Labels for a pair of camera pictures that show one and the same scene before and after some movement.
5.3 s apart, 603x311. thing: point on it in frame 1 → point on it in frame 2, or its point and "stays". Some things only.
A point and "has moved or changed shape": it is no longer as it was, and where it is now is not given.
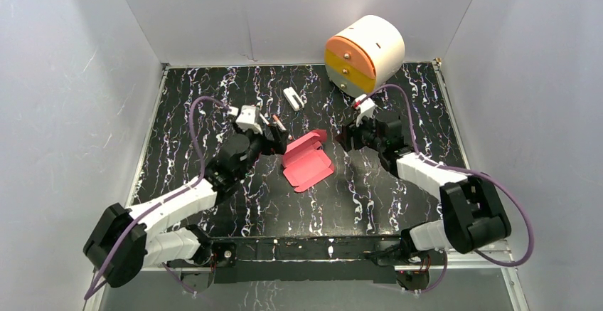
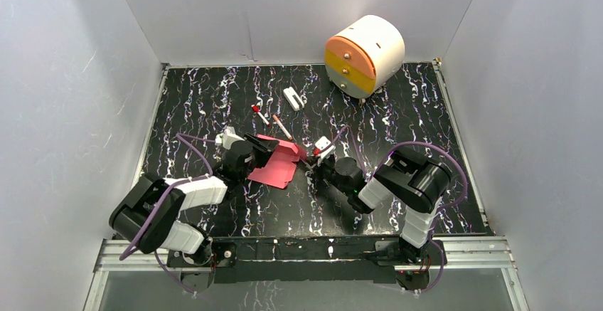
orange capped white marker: x=279 y=124 stays
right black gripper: x=348 y=132 → x=318 y=168
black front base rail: x=324 y=257 stays
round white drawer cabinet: x=365 y=55 stays
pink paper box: x=306 y=160 has moved or changed shape
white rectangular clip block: x=293 y=98 stays
